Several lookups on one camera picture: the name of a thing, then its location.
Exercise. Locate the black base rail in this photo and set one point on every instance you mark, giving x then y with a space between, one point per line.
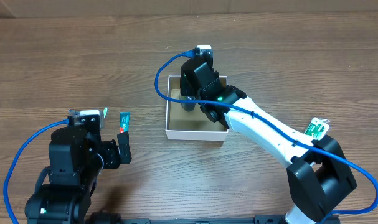
115 218

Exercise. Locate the white cardboard box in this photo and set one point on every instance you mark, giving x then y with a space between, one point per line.
191 125

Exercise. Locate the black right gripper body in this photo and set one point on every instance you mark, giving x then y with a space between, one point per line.
191 89

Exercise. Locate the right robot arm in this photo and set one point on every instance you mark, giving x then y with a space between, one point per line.
318 177

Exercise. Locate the Colgate toothpaste tube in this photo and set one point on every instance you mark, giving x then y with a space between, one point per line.
124 121

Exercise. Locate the green soap bar package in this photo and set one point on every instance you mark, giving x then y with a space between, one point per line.
317 128

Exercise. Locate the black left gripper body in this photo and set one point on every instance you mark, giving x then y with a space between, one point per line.
104 158

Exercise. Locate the clear soap pump bottle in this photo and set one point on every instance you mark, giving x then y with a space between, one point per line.
188 106

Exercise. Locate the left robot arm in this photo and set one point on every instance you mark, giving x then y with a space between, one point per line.
61 197

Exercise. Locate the green Colgate toothbrush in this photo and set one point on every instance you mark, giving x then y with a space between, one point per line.
105 111

